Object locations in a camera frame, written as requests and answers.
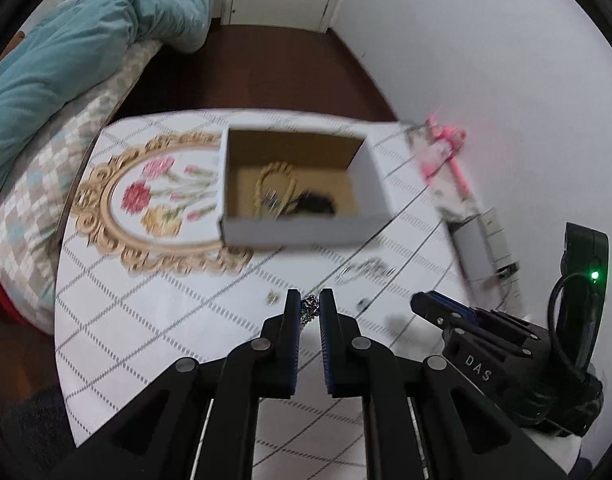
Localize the black jewelry piece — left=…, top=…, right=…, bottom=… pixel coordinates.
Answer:
left=285, top=190, right=337, bottom=217

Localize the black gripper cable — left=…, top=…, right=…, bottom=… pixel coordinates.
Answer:
left=547, top=271, right=604, bottom=386

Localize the silver chain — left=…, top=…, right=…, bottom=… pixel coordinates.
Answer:
left=300, top=295, right=321, bottom=328

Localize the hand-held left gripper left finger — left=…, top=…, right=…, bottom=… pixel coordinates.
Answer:
left=51, top=289, right=303, bottom=480

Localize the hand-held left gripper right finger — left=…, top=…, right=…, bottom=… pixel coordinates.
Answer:
left=319, top=288, right=567, bottom=480

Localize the gold chain necklace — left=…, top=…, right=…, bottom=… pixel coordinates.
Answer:
left=254, top=161, right=297, bottom=219

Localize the silver jewelry piece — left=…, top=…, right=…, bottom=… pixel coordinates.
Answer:
left=335, top=258, right=397, bottom=287

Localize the floral printed tablecloth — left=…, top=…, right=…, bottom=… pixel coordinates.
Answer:
left=53, top=107, right=529, bottom=480

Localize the white cardboard box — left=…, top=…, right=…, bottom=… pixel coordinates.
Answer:
left=219, top=126, right=395, bottom=249

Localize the grey white box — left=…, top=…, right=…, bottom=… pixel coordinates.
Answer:
left=448, top=207, right=519, bottom=283

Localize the pink and white stick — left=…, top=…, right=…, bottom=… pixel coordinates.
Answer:
left=403, top=106, right=474, bottom=201

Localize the checkered bed sheet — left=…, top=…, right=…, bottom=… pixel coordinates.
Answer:
left=0, top=39, right=164, bottom=336

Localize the teal duvet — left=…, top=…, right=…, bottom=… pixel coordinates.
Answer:
left=0, top=0, right=225, bottom=211

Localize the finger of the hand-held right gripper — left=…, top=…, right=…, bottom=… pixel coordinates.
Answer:
left=428, top=291, right=489, bottom=325
left=410, top=293, right=457, bottom=334

